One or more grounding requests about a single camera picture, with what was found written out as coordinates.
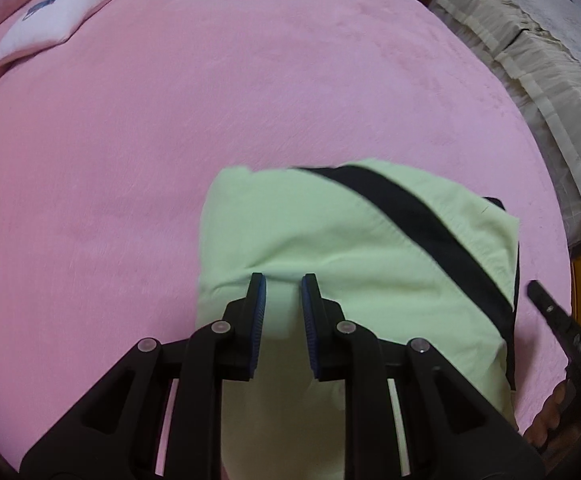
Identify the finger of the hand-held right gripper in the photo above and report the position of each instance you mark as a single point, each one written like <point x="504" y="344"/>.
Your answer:
<point x="553" y="310"/>

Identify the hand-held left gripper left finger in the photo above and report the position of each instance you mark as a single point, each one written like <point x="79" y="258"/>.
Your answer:
<point x="259" y="310"/>

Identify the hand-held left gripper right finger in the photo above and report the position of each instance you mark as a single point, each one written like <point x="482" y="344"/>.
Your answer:
<point x="308" y="320"/>

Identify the light green and black jacket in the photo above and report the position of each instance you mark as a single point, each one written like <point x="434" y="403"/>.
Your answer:
<point x="320" y="220"/>

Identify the person's right hand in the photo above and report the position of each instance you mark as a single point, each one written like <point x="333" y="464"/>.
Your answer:
<point x="548" y="415"/>

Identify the pink bed blanket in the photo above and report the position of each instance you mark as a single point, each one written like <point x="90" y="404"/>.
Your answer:
<point x="220" y="85"/>

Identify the white quilted furniture cover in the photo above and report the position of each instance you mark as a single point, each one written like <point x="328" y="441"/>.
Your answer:
<point x="545" y="60"/>

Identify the white printed pillow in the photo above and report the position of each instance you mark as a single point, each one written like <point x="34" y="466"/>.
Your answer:
<point x="55" y="20"/>

